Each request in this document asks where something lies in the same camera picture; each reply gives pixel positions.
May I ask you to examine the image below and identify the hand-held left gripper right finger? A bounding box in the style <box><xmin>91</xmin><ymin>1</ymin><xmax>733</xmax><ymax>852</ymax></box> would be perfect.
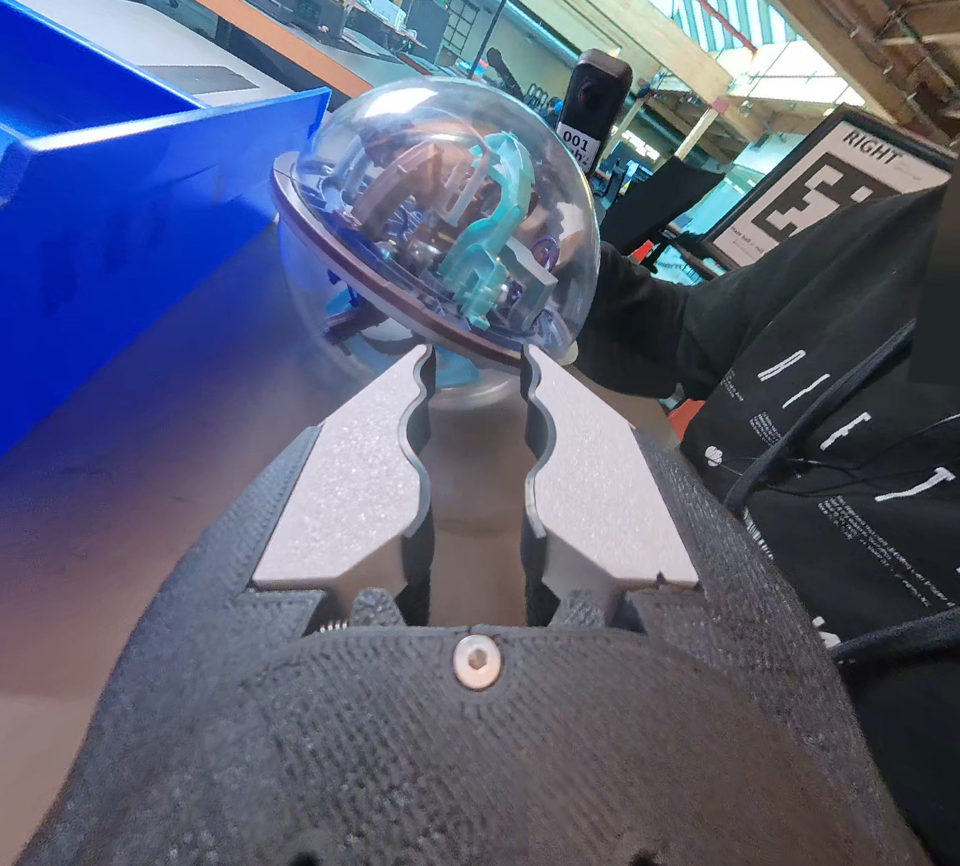
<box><xmin>519</xmin><ymin>343</ymin><xmax>704</xmax><ymax>601</ymax></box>

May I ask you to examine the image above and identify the orange-edged desk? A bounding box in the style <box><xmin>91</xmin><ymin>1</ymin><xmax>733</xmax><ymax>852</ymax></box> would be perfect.
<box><xmin>163</xmin><ymin>0</ymin><xmax>481</xmax><ymax>101</ymax></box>

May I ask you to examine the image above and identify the black framed marker sign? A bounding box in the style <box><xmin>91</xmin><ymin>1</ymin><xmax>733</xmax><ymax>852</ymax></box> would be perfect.
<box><xmin>701</xmin><ymin>104</ymin><xmax>960</xmax><ymax>272</ymax></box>

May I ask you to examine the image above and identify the black printed hoodie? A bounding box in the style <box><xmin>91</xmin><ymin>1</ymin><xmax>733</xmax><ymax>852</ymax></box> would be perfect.
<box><xmin>678</xmin><ymin>322</ymin><xmax>960</xmax><ymax>866</ymax></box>

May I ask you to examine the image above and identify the black fabric chair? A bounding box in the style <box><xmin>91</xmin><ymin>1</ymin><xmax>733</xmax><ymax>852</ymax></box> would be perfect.
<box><xmin>600</xmin><ymin>157</ymin><xmax>727</xmax><ymax>258</ymax></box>

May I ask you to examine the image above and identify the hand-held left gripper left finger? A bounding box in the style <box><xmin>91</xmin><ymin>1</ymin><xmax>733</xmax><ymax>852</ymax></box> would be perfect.
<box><xmin>249</xmin><ymin>343</ymin><xmax>434</xmax><ymax>601</ymax></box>

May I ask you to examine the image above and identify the clear plastic maze ball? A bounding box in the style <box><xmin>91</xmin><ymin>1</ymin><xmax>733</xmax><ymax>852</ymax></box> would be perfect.
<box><xmin>271</xmin><ymin>77</ymin><xmax>601</xmax><ymax>411</ymax></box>

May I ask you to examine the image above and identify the blue plastic bin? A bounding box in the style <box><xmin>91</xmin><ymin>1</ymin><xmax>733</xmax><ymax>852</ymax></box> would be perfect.
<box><xmin>0</xmin><ymin>0</ymin><xmax>335</xmax><ymax>461</ymax></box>

